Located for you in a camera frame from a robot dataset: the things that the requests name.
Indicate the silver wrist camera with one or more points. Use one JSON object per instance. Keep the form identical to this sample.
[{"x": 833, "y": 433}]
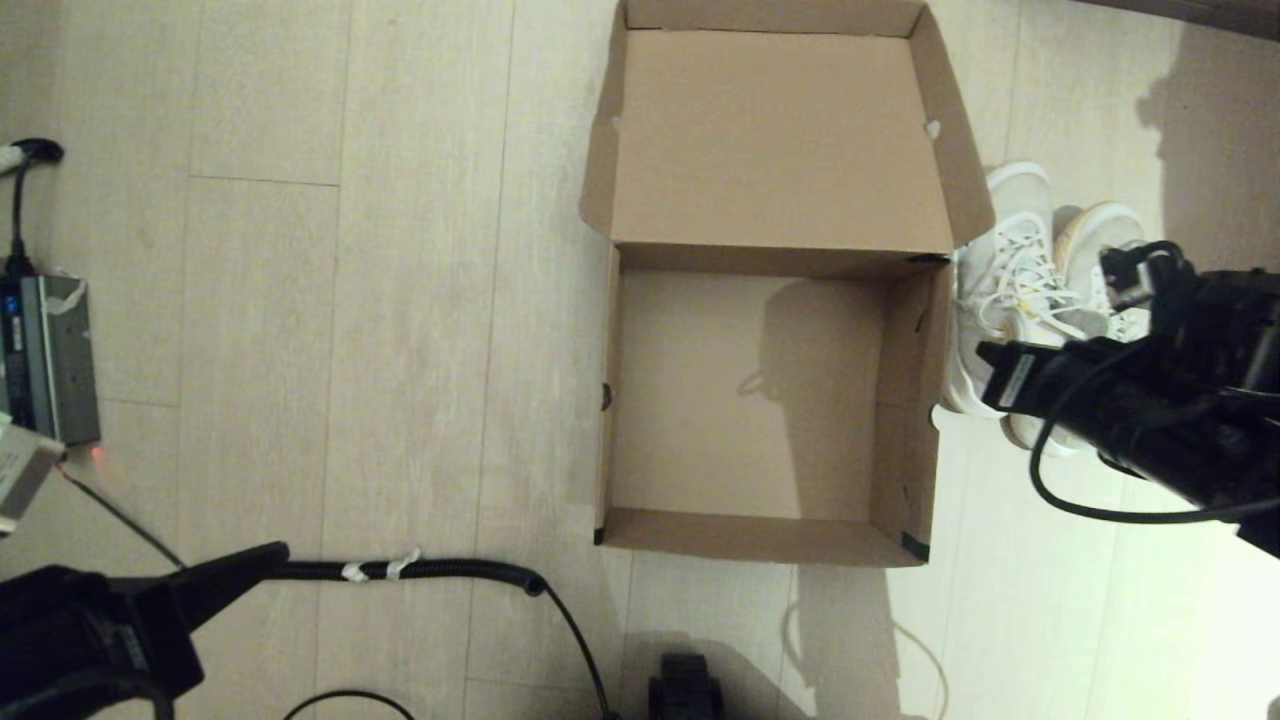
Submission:
[
  {"x": 1125, "y": 280},
  {"x": 25, "y": 480}
]

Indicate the brown cardboard shoe box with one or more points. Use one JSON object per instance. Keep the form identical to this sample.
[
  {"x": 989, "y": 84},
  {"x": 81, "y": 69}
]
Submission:
[{"x": 780, "y": 400}]

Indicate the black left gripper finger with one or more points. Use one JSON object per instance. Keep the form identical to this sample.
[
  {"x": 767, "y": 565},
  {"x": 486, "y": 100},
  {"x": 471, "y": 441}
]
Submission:
[
  {"x": 225, "y": 575},
  {"x": 225, "y": 600}
]

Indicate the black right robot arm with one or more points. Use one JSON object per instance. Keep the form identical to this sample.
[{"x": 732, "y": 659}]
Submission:
[{"x": 1180, "y": 410}]

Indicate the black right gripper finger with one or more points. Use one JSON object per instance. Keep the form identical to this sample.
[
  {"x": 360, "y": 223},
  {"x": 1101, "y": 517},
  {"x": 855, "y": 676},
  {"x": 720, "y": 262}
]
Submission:
[{"x": 988, "y": 355}]

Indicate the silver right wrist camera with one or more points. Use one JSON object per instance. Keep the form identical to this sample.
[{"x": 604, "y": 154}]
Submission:
[{"x": 1125, "y": 280}]

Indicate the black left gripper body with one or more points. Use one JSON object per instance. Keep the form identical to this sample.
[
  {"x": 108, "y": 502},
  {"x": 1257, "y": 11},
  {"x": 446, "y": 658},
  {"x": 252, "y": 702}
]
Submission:
[{"x": 70, "y": 650}]

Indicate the white lace-up sneaker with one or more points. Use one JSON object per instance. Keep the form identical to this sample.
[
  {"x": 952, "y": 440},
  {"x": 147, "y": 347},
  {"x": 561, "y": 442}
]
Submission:
[
  {"x": 1010, "y": 280},
  {"x": 1095, "y": 240}
]

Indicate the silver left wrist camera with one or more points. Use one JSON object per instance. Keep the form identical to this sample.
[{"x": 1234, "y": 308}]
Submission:
[{"x": 25, "y": 480}]

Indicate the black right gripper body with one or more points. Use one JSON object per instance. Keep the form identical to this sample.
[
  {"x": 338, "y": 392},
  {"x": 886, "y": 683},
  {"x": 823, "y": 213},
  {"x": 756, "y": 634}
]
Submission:
[{"x": 1020, "y": 378}]

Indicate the grey power supply box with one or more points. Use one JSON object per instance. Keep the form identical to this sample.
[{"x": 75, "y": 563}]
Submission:
[{"x": 45, "y": 360}]

